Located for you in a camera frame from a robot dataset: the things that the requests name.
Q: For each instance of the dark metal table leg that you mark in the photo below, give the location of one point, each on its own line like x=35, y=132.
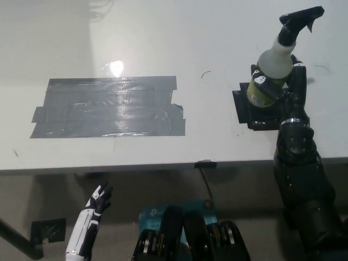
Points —
x=19, y=237

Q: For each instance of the grey duct tape patch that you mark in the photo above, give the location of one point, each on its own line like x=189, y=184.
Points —
x=108, y=108

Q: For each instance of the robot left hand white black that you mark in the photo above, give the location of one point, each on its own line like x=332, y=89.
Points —
x=85, y=225

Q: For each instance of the small black tape strip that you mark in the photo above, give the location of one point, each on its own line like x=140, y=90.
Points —
x=205, y=164

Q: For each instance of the black tape floor patch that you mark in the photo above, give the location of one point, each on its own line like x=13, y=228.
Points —
x=49, y=231

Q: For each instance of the teal router box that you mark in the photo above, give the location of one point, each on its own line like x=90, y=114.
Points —
x=152, y=213

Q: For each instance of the robot right hand black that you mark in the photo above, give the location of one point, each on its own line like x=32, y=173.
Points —
x=299, y=92

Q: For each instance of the white spray bottle black trigger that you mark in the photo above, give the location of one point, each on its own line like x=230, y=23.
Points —
x=272, y=61

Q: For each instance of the black tape square patch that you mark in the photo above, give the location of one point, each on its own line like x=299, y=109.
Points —
x=242, y=110

